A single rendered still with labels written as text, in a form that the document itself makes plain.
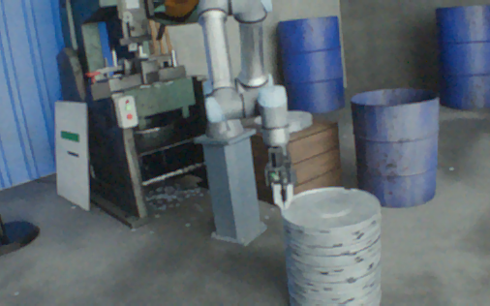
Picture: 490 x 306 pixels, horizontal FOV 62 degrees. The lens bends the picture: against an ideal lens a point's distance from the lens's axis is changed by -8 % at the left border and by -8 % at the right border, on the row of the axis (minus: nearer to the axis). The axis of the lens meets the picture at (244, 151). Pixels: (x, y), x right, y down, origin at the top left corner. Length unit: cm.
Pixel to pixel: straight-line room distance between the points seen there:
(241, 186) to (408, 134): 75
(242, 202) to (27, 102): 205
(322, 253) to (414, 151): 91
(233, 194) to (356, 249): 69
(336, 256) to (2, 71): 270
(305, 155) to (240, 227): 50
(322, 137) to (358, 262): 102
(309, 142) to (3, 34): 223
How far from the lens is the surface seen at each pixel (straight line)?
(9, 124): 337
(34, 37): 338
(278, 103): 118
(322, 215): 126
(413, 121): 195
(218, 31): 139
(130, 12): 235
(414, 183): 205
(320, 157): 217
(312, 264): 126
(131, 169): 213
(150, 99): 220
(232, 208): 179
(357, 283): 129
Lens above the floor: 86
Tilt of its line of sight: 16 degrees down
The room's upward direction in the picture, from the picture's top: 7 degrees counter-clockwise
